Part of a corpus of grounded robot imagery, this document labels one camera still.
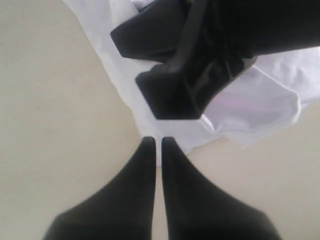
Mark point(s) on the white t-shirt red print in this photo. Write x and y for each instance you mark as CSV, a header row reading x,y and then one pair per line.
x,y
268,97

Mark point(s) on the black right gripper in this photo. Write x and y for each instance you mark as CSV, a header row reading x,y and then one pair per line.
x,y
205,63

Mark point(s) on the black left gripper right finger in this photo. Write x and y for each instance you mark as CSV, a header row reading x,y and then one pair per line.
x,y
196,209

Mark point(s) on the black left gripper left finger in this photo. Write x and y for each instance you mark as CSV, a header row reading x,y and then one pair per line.
x,y
121,210

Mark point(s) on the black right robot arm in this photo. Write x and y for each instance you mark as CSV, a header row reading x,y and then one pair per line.
x,y
263,27

